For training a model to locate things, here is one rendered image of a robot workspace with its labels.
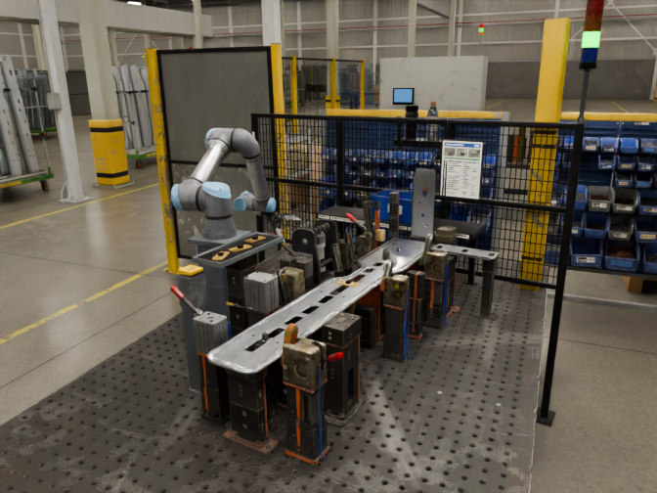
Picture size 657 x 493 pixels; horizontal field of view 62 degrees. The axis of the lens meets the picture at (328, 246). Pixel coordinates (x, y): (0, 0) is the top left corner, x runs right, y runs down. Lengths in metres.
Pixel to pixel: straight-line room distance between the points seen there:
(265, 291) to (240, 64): 2.96
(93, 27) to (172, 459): 8.50
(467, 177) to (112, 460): 2.04
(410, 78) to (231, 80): 4.82
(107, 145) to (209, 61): 5.21
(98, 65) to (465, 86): 5.72
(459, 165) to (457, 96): 6.00
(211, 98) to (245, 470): 3.55
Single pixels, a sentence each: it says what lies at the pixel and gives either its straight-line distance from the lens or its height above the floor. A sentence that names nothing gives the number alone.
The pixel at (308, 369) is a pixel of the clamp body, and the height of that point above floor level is 1.01.
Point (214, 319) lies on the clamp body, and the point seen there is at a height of 1.06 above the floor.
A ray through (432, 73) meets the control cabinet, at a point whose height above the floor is 1.75.
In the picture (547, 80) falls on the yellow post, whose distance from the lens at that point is 2.81.
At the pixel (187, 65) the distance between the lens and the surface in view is 4.89.
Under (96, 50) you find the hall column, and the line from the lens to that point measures 9.74.
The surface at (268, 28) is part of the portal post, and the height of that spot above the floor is 2.27.
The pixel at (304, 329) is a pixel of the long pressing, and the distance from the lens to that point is 1.77.
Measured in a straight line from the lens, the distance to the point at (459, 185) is 2.92.
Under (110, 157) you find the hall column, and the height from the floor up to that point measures 0.50.
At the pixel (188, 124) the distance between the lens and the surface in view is 4.93.
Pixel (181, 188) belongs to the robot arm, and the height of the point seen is 1.31.
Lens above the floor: 1.78
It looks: 18 degrees down
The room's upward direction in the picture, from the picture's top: 1 degrees counter-clockwise
